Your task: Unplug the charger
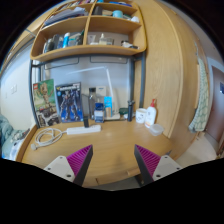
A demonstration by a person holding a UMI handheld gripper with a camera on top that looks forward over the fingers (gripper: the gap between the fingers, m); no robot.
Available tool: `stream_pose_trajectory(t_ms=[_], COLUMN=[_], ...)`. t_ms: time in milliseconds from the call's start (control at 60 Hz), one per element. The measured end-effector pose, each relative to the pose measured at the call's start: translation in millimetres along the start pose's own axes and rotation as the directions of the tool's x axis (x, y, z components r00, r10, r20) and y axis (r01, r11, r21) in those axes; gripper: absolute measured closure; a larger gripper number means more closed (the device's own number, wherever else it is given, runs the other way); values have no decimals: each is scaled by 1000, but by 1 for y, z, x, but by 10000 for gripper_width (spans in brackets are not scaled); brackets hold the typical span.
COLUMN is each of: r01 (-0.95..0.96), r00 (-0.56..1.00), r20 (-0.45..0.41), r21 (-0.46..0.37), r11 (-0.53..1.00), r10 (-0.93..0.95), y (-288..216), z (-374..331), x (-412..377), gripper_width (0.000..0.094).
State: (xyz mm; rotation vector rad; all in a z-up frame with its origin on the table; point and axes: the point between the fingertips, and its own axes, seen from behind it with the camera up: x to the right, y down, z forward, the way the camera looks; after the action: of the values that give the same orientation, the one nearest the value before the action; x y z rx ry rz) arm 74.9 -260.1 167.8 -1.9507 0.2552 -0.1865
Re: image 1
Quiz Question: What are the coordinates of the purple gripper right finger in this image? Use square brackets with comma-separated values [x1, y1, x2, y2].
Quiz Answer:
[134, 145, 182, 185]

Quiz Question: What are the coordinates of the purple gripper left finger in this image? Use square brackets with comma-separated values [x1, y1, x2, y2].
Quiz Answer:
[44, 145, 93, 186]

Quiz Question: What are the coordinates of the black charger plug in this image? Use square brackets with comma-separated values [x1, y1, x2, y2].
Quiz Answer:
[83, 116, 89, 128]

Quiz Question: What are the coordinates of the clear plastic container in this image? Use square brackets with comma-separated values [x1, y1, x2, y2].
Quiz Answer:
[149, 124, 164, 136]

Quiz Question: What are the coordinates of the white power strip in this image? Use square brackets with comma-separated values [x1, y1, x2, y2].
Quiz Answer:
[66, 125, 101, 135]

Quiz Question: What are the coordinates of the white red-capped lotion bottle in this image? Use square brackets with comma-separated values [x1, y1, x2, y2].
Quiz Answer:
[145, 99, 157, 128]

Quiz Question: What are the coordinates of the white mug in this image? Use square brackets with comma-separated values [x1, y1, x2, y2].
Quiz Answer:
[135, 108, 146, 124]

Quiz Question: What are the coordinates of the small blue box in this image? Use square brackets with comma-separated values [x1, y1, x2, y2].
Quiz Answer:
[94, 103, 104, 123]

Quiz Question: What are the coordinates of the hanging green checked towel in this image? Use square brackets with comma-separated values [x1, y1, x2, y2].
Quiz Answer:
[187, 56, 210, 134]

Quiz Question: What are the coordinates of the black cylindrical bottle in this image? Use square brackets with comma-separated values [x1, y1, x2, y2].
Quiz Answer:
[127, 100, 135, 122]

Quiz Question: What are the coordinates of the teal bedding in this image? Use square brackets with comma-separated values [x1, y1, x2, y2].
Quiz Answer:
[0, 114, 30, 161]

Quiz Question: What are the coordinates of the blue robot model box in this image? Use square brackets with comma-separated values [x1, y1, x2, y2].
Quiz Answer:
[56, 82, 83, 123]

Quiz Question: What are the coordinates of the light blue card box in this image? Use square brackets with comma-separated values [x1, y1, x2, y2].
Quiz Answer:
[104, 96, 112, 117]

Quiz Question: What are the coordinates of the green Groot Lego box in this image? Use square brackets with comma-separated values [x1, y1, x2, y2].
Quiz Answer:
[33, 79, 60, 127]

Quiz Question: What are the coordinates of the wooden wardrobe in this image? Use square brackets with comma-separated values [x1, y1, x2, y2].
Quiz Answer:
[134, 0, 206, 159]

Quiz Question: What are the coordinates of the blue bottle on shelf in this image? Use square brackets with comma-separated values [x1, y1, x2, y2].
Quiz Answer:
[62, 32, 70, 48]

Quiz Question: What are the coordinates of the teal bowl on shelf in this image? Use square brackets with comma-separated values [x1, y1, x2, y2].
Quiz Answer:
[112, 10, 123, 18]

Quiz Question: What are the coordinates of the coiled white cable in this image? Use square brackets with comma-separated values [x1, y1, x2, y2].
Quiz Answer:
[30, 127, 68, 151]

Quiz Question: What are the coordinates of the wooden wall shelf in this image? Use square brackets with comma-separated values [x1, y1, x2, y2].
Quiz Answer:
[30, 0, 147, 62]

